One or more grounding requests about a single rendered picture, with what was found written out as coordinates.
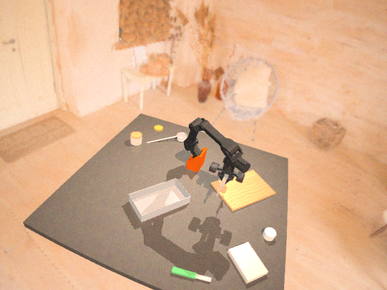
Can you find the white flat rectangular block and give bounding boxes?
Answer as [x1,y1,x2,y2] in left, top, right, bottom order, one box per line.
[228,242,268,284]

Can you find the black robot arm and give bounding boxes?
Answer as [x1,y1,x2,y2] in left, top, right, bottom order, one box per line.
[184,117,251,174]

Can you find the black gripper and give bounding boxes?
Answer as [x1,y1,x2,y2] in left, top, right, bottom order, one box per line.
[209,162,245,184]

